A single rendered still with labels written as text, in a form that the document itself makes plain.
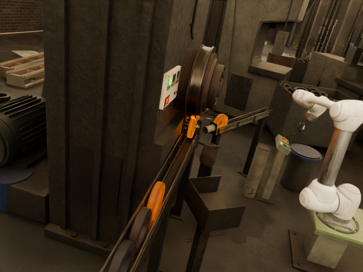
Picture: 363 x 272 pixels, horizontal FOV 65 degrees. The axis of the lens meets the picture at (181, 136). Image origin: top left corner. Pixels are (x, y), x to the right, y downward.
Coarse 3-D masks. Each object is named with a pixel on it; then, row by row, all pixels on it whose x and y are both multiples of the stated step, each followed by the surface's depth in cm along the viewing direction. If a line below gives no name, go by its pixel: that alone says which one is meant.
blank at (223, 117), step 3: (219, 114) 236; (222, 114) 236; (216, 117) 235; (219, 117) 233; (222, 117) 235; (225, 117) 238; (216, 120) 233; (219, 120) 235; (222, 120) 242; (225, 120) 240; (216, 123) 233; (222, 123) 242; (225, 123) 242; (219, 126) 240; (222, 126) 241
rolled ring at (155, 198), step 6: (156, 186) 130; (162, 186) 133; (156, 192) 128; (162, 192) 139; (150, 198) 126; (156, 198) 126; (162, 198) 141; (150, 204) 126; (156, 204) 140; (156, 210) 138
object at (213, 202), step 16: (208, 176) 158; (192, 192) 149; (208, 192) 164; (192, 208) 149; (208, 208) 134; (224, 208) 136; (240, 208) 140; (208, 224) 137; (224, 224) 141; (192, 256) 168
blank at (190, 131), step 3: (192, 120) 188; (195, 120) 189; (189, 123) 187; (192, 123) 187; (189, 126) 187; (192, 126) 187; (189, 129) 187; (192, 129) 187; (189, 132) 188; (192, 132) 191; (189, 135) 190; (192, 135) 196
